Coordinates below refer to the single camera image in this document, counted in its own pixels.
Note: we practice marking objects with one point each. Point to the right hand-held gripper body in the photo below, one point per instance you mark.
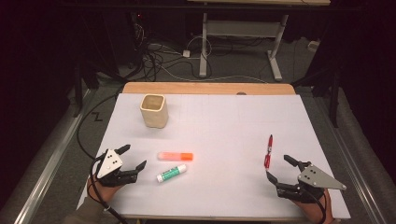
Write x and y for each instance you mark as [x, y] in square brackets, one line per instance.
[314, 180]

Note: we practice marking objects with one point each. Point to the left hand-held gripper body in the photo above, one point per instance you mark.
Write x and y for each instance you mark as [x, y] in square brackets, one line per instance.
[109, 164]

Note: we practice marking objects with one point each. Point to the orange highlighter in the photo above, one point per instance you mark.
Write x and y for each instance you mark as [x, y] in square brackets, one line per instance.
[175, 156]

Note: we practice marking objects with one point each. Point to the beige square cup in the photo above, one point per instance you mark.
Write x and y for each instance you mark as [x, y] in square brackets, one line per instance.
[154, 113]

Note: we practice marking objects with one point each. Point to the person's left hand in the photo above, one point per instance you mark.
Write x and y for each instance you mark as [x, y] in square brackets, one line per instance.
[106, 191]

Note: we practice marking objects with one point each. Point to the person's right hand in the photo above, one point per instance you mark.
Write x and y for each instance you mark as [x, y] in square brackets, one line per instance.
[313, 210]

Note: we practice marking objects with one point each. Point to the red pen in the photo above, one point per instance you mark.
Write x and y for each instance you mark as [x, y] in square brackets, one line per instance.
[268, 152]

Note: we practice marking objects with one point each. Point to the white table cover sheet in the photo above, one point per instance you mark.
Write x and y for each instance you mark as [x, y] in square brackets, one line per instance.
[218, 130]

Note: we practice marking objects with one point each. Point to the black metal stand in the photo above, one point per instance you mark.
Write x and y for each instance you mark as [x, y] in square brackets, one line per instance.
[78, 90]
[333, 90]

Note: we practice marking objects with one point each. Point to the white power adapter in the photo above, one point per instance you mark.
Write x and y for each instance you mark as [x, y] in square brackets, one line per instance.
[186, 53]

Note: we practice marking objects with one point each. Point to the white power strip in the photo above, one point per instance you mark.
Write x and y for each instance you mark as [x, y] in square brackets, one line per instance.
[313, 46]

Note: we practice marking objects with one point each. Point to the metal floor rail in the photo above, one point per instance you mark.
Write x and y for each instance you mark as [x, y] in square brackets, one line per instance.
[351, 155]
[53, 161]

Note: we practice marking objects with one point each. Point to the white metal desk frame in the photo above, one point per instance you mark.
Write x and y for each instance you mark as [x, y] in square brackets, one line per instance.
[239, 28]

